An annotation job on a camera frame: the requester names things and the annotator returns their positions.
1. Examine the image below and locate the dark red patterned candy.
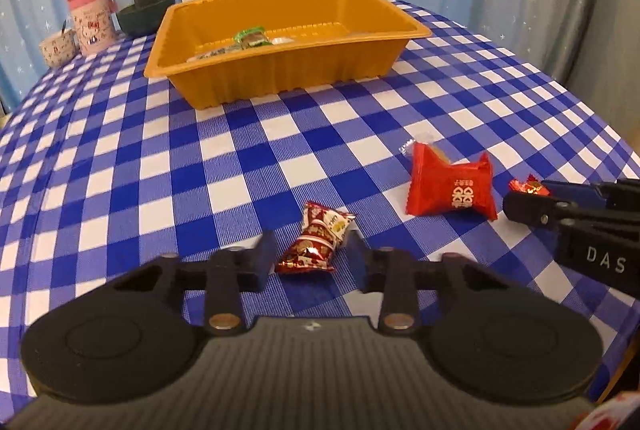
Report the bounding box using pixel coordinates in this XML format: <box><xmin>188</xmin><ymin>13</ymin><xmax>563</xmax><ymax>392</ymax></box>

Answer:
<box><xmin>274</xmin><ymin>200</ymin><xmax>356</xmax><ymax>274</ymax></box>

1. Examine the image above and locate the small red gold candy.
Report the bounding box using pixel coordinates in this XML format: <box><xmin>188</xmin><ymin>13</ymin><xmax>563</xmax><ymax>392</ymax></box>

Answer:
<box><xmin>509</xmin><ymin>174</ymin><xmax>551</xmax><ymax>196</ymax></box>

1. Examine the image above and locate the clear sesame snack packet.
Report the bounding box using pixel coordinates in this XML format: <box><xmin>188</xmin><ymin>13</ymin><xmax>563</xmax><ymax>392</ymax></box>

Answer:
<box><xmin>186</xmin><ymin>43</ymin><xmax>243</xmax><ymax>63</ymax></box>

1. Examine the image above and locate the large red snack packet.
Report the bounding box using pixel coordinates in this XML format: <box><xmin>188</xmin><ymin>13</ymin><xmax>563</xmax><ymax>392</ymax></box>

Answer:
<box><xmin>406</xmin><ymin>142</ymin><xmax>498</xmax><ymax>221</ymax></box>

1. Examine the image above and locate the blue white checkered tablecloth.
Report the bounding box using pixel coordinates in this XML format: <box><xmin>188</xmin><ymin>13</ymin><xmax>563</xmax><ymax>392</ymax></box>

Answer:
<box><xmin>1</xmin><ymin>5</ymin><xmax>639</xmax><ymax>418</ymax></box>

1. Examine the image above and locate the orange plastic tray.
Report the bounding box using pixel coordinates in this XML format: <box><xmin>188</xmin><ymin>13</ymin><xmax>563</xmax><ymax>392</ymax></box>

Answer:
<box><xmin>144</xmin><ymin>0</ymin><xmax>431</xmax><ymax>109</ymax></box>

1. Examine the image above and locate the green snack packet in tray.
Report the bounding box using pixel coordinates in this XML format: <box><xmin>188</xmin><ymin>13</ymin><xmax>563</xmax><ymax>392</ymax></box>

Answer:
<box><xmin>234</xmin><ymin>26</ymin><xmax>272</xmax><ymax>50</ymax></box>

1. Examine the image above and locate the small patterned ceramic cup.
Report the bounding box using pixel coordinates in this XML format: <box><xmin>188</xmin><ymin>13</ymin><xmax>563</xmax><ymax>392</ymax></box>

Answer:
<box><xmin>39</xmin><ymin>29</ymin><xmax>79</xmax><ymax>68</ymax></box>

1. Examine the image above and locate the pink Hello Kitty cup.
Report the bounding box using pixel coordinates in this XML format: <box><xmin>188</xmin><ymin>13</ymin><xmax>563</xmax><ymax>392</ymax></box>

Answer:
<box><xmin>67</xmin><ymin>0</ymin><xmax>117</xmax><ymax>56</ymax></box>

